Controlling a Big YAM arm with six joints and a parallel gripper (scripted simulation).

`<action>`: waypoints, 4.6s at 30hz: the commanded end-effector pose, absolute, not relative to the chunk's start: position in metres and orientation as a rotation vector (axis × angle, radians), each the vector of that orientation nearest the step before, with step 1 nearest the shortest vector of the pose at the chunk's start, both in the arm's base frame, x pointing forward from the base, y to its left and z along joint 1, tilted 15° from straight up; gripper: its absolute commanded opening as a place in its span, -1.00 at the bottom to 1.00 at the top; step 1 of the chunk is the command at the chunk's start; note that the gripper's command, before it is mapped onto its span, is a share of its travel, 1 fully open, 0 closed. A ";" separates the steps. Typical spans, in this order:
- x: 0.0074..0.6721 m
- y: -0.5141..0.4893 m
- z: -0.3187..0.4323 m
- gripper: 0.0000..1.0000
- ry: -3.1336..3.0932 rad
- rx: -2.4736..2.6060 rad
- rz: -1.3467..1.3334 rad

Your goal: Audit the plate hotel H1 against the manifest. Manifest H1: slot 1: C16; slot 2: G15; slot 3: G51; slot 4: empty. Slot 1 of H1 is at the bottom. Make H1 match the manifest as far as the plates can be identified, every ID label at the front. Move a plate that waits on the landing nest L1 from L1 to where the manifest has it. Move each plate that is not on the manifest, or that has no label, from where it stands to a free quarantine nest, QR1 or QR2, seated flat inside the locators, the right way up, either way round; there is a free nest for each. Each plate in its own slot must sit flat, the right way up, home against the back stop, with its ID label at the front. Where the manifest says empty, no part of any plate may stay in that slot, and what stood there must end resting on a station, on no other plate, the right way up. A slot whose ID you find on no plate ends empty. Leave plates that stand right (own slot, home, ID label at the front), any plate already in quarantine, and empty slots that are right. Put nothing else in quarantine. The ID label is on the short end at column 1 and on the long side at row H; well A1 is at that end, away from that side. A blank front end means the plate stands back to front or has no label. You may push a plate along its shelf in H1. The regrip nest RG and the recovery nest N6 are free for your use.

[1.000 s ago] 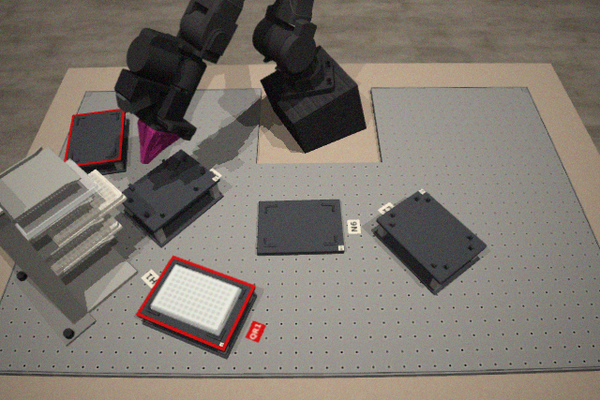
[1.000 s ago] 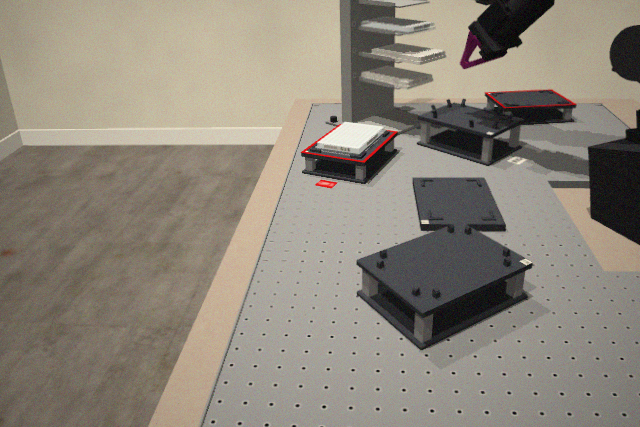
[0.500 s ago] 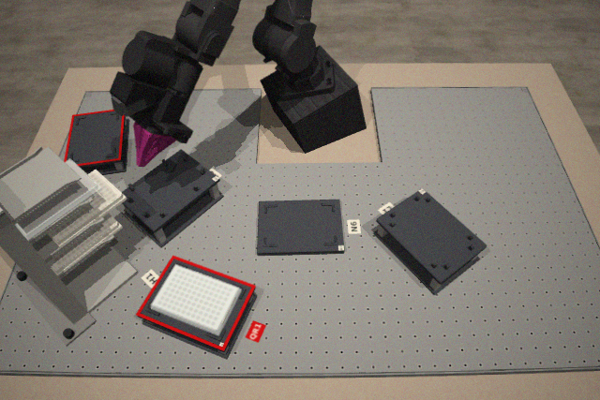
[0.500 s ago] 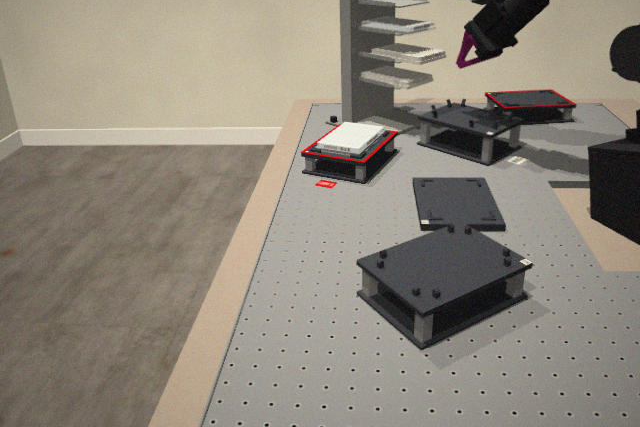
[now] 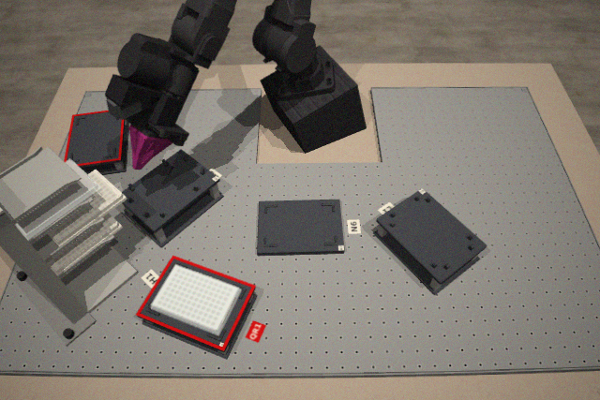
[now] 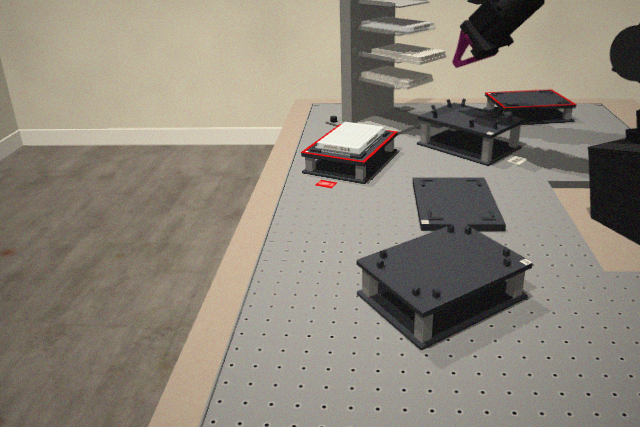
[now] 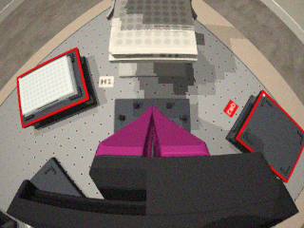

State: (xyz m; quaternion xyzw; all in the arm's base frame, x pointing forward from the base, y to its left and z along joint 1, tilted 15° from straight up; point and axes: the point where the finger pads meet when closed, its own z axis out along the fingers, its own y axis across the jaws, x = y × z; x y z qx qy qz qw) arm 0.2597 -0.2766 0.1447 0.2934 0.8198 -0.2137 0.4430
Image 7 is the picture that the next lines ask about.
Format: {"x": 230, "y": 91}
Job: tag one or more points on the cream multiwell plate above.
{"x": 152, "y": 31}

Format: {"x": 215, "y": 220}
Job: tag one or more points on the grey plate hotel rack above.
{"x": 150, "y": 69}

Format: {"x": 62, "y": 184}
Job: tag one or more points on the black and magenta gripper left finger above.
{"x": 133, "y": 139}

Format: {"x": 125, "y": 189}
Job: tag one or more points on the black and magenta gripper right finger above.
{"x": 171, "y": 140}

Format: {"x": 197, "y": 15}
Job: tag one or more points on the dark grey rectangular nest plate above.
{"x": 53, "y": 178}

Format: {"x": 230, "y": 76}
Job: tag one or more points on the grey perforated base plate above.
{"x": 217, "y": 77}

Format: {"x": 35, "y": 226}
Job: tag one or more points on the white multi-well plate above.
{"x": 47, "y": 86}

